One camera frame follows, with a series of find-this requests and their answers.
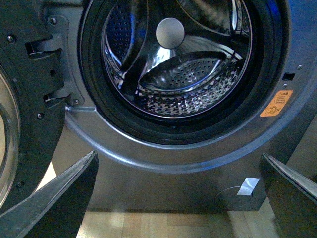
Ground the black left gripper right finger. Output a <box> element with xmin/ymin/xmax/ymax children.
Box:
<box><xmin>260</xmin><ymin>153</ymin><xmax>317</xmax><ymax>238</ymax></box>

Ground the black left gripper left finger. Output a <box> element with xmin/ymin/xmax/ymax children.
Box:
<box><xmin>0</xmin><ymin>151</ymin><xmax>99</xmax><ymax>238</ymax></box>

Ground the washing machine door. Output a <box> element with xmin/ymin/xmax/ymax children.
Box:
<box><xmin>0</xmin><ymin>0</ymin><xmax>65</xmax><ymax>212</ymax></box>

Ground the grey front-load washing machine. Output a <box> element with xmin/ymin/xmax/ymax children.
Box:
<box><xmin>43</xmin><ymin>0</ymin><xmax>317</xmax><ymax>213</ymax></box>

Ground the white tape strip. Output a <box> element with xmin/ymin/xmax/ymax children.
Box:
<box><xmin>237</xmin><ymin>178</ymin><xmax>260</xmax><ymax>196</ymax></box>

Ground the orange warning sticker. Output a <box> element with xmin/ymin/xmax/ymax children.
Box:
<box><xmin>260</xmin><ymin>90</ymin><xmax>293</xmax><ymax>118</ymax></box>

